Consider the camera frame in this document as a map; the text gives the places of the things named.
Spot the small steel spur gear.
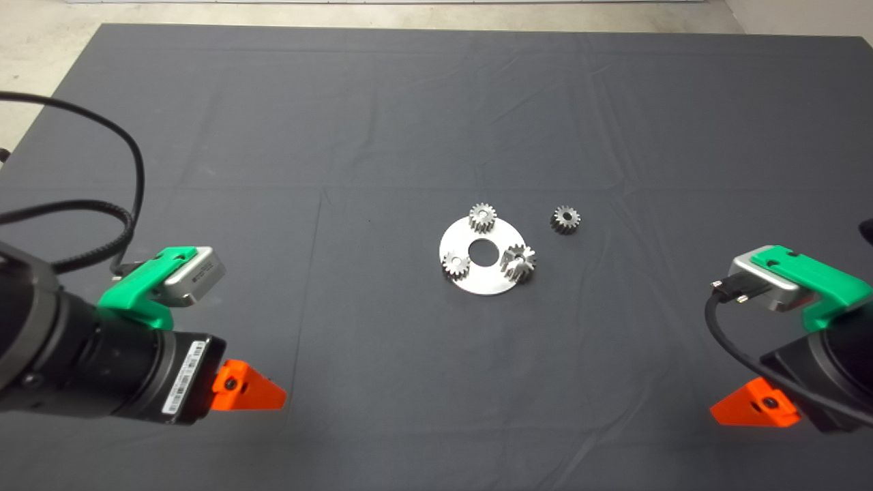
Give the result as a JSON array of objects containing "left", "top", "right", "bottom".
[
  {"left": 468, "top": 203, "right": 497, "bottom": 234},
  {"left": 442, "top": 250, "right": 471, "bottom": 280}
]

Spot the large steel bevel gear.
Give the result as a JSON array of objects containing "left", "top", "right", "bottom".
[{"left": 500, "top": 244, "right": 537, "bottom": 282}]

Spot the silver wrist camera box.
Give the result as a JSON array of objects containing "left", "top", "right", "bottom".
[
  {"left": 728, "top": 252, "right": 816, "bottom": 313},
  {"left": 164, "top": 249, "right": 226, "bottom": 308}
]

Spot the dark grey table cloth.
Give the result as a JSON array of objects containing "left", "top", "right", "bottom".
[{"left": 0, "top": 23, "right": 873, "bottom": 491}]

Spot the black corrugated cable conduit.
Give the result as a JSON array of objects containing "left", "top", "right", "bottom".
[{"left": 0, "top": 199, "right": 135, "bottom": 275}]

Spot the green left camera mount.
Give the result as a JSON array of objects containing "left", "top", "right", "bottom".
[{"left": 98, "top": 245, "right": 198, "bottom": 333}]

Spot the thin black left camera cable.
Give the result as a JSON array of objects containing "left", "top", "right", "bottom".
[{"left": 0, "top": 91, "right": 146, "bottom": 277}]

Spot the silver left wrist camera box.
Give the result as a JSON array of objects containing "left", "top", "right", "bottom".
[{"left": 164, "top": 249, "right": 226, "bottom": 308}]

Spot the round metal plate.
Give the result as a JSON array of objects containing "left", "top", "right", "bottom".
[{"left": 439, "top": 213, "right": 528, "bottom": 297}]

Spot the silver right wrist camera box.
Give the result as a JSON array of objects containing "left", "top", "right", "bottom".
[{"left": 728, "top": 252, "right": 816, "bottom": 313}]

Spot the small dark spur gear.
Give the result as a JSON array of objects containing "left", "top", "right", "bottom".
[{"left": 550, "top": 205, "right": 582, "bottom": 235}]

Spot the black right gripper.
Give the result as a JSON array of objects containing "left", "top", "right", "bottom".
[{"left": 709, "top": 332, "right": 873, "bottom": 434}]

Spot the green right camera mount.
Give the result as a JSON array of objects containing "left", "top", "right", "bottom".
[{"left": 749, "top": 245, "right": 873, "bottom": 333}]

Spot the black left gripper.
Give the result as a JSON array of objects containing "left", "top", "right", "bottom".
[{"left": 130, "top": 331, "right": 288, "bottom": 425}]

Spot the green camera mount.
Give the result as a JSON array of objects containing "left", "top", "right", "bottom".
[
  {"left": 749, "top": 245, "right": 873, "bottom": 333},
  {"left": 98, "top": 245, "right": 198, "bottom": 333}
]

